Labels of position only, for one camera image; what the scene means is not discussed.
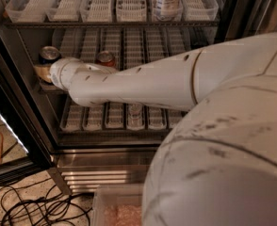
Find red coca-cola can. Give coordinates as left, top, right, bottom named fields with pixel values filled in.
left=96, top=51, right=116, bottom=68

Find clear bin with pink wrap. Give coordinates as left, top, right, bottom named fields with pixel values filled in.
left=91, top=184, right=142, bottom=226

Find open fridge door left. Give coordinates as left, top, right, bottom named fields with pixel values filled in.
left=0, top=37, right=51, bottom=186

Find blue pepsi can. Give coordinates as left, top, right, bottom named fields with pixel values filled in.
left=39, top=46, right=61, bottom=64

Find top wire shelf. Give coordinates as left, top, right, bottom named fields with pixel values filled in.
left=3, top=19, right=219, bottom=29

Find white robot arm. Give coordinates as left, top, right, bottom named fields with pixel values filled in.
left=48, top=32, right=277, bottom=226

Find tall bottle on top shelf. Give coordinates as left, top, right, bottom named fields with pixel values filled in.
left=154, top=0, right=180, bottom=21

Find small clear water bottle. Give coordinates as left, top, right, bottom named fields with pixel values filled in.
left=128, top=104, right=142, bottom=130

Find stainless steel fridge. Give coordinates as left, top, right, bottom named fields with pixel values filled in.
left=0, top=0, right=277, bottom=196

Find bottom wire shelf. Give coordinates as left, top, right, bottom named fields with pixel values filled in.
left=58, top=129, right=171, bottom=137

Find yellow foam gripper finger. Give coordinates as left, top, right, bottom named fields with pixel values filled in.
left=34, top=64, right=52, bottom=83

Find black cables on floor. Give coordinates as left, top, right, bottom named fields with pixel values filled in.
left=0, top=176, right=92, bottom=226

